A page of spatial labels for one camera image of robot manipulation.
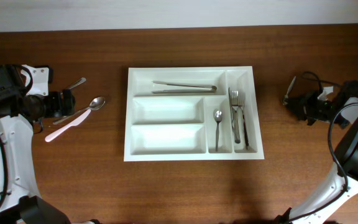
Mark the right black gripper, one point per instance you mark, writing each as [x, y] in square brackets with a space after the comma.
[302, 105]

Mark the steel fork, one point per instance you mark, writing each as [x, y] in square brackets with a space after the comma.
[235, 100]
[242, 107]

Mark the large steel spoon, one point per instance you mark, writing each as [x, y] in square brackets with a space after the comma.
[95, 104]

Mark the white plastic cutlery tray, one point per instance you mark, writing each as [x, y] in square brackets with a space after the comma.
[180, 126]

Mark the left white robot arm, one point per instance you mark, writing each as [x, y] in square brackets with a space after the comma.
[25, 100]

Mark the small steel teaspoon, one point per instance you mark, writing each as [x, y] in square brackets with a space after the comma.
[290, 87]

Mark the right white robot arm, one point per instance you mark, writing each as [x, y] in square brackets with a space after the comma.
[341, 183]

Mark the steel kitchen tongs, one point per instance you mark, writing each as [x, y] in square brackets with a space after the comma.
[190, 88]

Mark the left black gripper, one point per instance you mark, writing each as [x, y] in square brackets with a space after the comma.
[59, 109]

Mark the pink plastic knife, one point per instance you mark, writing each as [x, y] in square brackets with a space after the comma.
[73, 123]

